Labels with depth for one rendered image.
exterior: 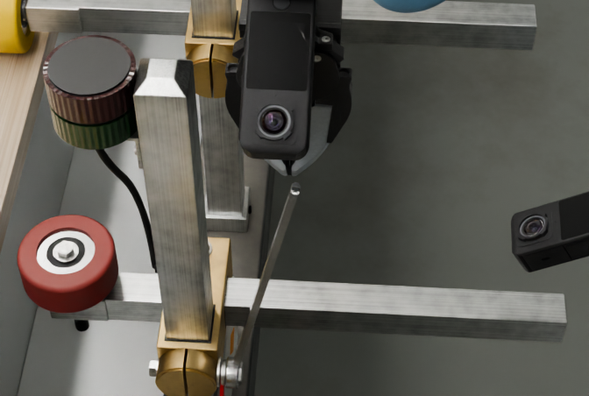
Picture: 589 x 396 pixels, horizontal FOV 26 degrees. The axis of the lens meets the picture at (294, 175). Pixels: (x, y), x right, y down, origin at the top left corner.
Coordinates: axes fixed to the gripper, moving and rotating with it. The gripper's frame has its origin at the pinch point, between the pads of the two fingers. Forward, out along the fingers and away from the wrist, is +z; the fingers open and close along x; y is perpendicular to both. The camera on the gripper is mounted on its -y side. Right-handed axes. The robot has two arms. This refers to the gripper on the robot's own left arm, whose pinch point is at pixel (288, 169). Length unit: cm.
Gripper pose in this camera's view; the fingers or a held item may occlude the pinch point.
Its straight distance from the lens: 97.3
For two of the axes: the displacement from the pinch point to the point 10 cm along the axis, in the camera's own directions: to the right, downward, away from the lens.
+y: 0.6, -7.6, 6.5
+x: -10.0, -0.5, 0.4
